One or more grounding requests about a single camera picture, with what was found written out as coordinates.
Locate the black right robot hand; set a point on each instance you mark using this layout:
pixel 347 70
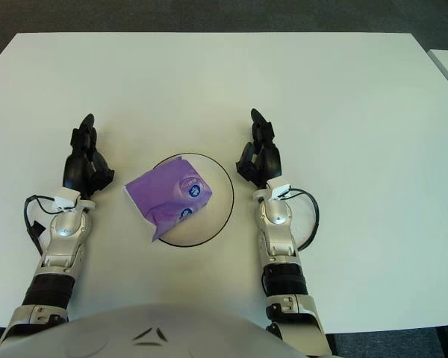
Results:
pixel 267 160

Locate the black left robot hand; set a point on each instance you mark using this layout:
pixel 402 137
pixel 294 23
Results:
pixel 76 168

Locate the purple tissue paper pack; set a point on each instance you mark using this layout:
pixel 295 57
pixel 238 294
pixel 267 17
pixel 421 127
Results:
pixel 168 197

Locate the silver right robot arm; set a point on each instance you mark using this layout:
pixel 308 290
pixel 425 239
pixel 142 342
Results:
pixel 280 238

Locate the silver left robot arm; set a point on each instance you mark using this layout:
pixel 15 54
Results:
pixel 63 231

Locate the white plate with black rim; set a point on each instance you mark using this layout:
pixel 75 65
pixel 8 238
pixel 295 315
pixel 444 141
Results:
pixel 218 197

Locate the grey robot torso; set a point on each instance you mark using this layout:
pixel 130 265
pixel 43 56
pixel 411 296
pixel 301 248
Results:
pixel 145 335

